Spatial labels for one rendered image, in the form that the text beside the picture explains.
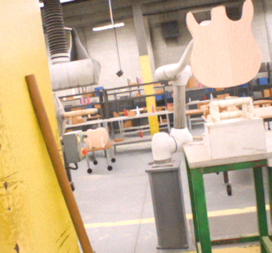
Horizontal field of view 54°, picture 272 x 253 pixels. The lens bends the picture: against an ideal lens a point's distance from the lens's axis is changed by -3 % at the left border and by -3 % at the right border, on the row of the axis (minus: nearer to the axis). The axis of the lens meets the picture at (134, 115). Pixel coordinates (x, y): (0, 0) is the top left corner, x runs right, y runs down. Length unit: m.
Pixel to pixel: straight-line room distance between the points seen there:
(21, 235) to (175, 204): 1.89
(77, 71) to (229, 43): 0.79
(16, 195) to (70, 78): 1.03
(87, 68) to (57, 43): 0.23
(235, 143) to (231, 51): 0.45
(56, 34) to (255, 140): 1.17
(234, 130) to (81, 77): 0.82
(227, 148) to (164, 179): 0.99
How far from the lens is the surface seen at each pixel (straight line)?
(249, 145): 1.43
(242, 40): 1.47
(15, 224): 0.54
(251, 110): 1.43
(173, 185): 2.30
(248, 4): 1.52
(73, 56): 1.70
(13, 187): 0.54
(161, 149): 2.28
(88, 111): 1.61
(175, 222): 2.42
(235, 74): 1.44
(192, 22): 1.45
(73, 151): 1.89
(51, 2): 1.64
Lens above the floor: 1.28
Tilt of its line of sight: 3 degrees down
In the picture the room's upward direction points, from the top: 8 degrees counter-clockwise
